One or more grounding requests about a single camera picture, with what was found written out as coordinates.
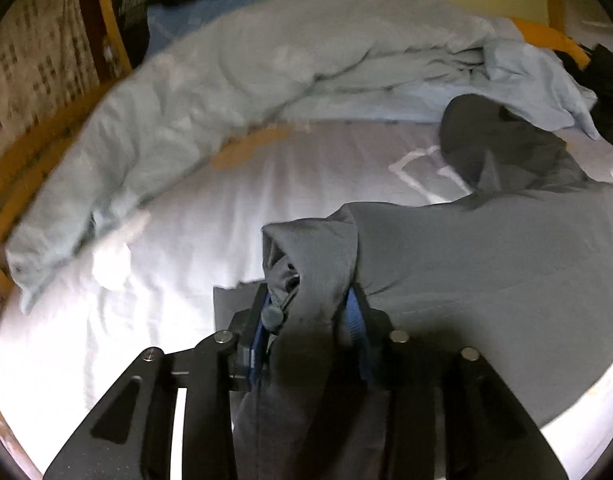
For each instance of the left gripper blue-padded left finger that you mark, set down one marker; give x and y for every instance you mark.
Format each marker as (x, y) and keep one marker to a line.
(128, 434)

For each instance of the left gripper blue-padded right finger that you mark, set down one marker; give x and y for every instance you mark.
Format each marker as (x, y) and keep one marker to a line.
(449, 414)

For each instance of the large grey black jacket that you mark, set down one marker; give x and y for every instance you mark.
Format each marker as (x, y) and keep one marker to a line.
(520, 269)

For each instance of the white bed sheet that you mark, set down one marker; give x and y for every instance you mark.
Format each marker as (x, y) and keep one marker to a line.
(150, 283)

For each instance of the black puffer jacket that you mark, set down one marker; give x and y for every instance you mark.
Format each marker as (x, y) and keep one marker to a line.
(598, 77)

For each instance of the orange pillow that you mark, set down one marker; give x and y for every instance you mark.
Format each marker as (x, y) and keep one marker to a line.
(543, 36)

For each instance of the light blue duvet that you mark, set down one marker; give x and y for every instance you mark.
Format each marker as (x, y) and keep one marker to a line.
(279, 60)

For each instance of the blue pillow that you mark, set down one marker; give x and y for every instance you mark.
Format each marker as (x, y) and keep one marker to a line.
(168, 23)

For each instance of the wooden bunk bed frame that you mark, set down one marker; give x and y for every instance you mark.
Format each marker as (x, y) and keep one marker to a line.
(61, 110)

